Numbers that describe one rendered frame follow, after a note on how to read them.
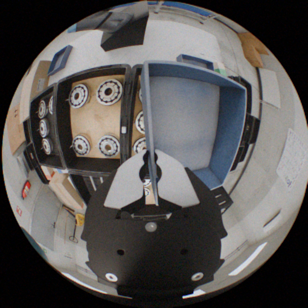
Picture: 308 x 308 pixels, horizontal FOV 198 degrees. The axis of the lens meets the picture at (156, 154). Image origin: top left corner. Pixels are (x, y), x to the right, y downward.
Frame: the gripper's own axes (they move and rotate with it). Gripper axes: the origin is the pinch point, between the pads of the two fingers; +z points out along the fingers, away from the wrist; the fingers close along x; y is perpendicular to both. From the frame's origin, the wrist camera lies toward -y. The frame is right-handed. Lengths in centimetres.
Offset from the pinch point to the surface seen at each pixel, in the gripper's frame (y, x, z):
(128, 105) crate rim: -4.2, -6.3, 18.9
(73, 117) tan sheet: -4.0, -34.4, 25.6
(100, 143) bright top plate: 9.6, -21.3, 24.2
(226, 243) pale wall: 322, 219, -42
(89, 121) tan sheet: -0.3, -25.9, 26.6
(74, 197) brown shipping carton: 51, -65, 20
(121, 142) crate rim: 7.2, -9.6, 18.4
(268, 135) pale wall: 20, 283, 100
